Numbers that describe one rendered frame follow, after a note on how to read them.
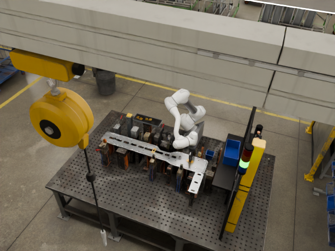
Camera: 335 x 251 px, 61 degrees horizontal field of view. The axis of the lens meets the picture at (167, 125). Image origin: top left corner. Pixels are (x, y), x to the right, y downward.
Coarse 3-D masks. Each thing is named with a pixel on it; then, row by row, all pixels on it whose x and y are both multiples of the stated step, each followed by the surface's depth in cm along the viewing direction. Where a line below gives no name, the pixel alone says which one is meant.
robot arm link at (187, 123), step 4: (180, 116) 395; (184, 116) 391; (188, 116) 391; (184, 120) 390; (188, 120) 390; (192, 120) 391; (180, 124) 396; (184, 124) 392; (188, 124) 392; (192, 124) 394; (184, 128) 397; (188, 128) 394
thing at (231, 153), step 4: (228, 140) 351; (232, 140) 349; (228, 144) 355; (232, 144) 353; (236, 144) 351; (228, 148) 355; (232, 148) 355; (236, 148) 356; (224, 152) 334; (228, 152) 350; (232, 152) 350; (236, 152) 351; (224, 156) 328; (228, 156) 345; (232, 156) 345; (236, 156) 346; (224, 160) 332; (228, 160) 331; (232, 160) 329; (236, 160) 327; (228, 164) 335; (232, 164) 333; (236, 164) 332
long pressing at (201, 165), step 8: (104, 136) 368; (112, 136) 368; (120, 136) 369; (112, 144) 359; (120, 144) 358; (128, 144) 359; (136, 144) 359; (144, 144) 360; (152, 144) 360; (144, 152) 349; (168, 152) 350; (176, 152) 351; (168, 160) 341; (176, 160) 342; (184, 160) 342; (192, 160) 342; (200, 160) 343; (184, 168) 334; (192, 168) 333; (200, 168) 334
